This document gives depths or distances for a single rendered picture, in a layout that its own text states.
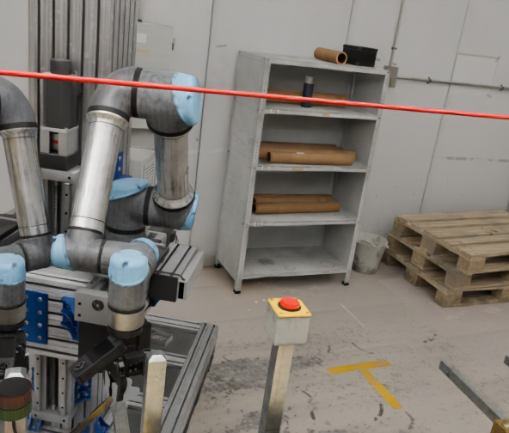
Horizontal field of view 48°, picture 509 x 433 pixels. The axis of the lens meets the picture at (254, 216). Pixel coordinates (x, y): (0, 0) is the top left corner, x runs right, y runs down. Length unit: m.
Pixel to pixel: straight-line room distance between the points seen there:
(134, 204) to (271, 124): 2.48
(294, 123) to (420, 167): 1.26
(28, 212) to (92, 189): 0.27
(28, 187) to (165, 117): 0.40
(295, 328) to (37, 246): 0.70
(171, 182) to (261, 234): 2.78
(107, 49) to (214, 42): 2.07
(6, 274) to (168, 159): 0.46
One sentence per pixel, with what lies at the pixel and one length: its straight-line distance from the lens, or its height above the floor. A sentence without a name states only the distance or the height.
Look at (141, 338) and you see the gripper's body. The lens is 1.24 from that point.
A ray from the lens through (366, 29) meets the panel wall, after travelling 4.29.
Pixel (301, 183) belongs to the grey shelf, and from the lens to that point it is 4.25.
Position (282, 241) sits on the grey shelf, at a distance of 4.36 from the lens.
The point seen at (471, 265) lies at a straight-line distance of 4.14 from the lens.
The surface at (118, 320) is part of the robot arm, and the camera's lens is 1.18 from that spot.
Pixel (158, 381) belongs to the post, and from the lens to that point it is 1.15.
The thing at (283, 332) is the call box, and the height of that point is 1.18.
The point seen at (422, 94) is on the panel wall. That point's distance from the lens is 4.67.
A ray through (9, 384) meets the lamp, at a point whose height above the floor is 1.11.
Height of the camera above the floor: 1.75
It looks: 19 degrees down
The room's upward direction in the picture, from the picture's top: 8 degrees clockwise
